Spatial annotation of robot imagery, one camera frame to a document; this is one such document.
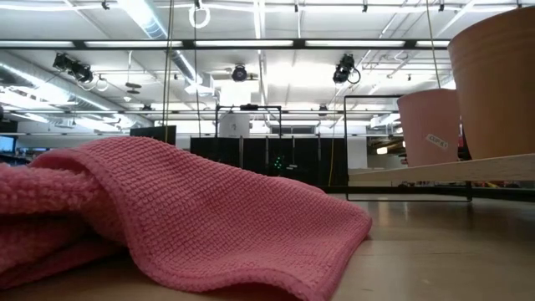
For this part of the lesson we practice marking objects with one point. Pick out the silver ventilation duct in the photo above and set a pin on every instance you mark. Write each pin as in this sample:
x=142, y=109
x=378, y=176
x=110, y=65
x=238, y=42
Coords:
x=146, y=21

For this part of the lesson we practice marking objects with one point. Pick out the black metal shelf frame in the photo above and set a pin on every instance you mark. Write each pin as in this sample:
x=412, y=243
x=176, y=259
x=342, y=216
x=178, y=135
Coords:
x=345, y=146

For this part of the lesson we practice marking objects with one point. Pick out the white box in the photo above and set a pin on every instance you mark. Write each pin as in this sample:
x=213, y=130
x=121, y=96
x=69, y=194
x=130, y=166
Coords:
x=234, y=125

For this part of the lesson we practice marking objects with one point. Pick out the black partition wall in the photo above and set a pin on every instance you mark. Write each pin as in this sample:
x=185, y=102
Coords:
x=309, y=163

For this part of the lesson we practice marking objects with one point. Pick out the pink knitted cloth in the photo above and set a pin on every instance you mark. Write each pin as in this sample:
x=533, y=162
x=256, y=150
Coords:
x=188, y=209

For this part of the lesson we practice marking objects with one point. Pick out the black panel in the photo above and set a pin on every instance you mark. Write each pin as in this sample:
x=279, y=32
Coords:
x=156, y=133

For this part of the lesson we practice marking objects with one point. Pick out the computer monitor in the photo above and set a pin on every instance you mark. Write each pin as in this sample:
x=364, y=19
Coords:
x=6, y=144

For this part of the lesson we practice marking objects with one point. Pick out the black ceiling spot lamp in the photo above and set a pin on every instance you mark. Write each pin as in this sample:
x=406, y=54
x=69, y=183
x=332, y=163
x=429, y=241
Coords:
x=343, y=71
x=79, y=72

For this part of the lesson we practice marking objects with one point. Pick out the light wooden shelf board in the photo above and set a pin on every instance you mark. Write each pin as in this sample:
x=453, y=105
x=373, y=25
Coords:
x=439, y=172

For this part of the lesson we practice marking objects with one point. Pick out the pink plastic cup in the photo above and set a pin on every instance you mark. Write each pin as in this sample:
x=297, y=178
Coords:
x=422, y=125

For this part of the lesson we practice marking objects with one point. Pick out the black metal stand frame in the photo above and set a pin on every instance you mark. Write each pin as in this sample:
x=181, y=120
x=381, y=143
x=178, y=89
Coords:
x=251, y=107

